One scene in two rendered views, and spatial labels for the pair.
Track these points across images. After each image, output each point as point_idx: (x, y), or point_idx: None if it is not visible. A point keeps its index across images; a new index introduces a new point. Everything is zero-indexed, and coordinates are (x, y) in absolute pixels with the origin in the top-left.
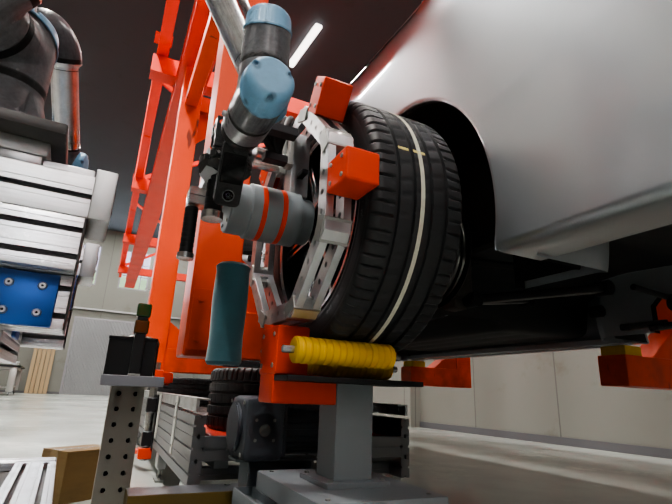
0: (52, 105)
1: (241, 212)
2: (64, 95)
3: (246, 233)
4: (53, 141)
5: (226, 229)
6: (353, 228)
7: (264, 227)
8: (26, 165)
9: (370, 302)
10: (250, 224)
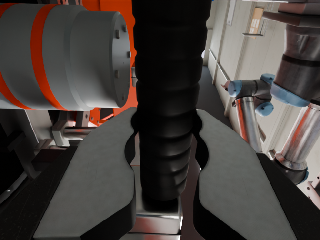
0: (257, 125)
1: (89, 51)
2: (253, 135)
3: (71, 9)
4: None
5: (114, 14)
6: None
7: (32, 25)
8: None
9: None
10: (64, 27)
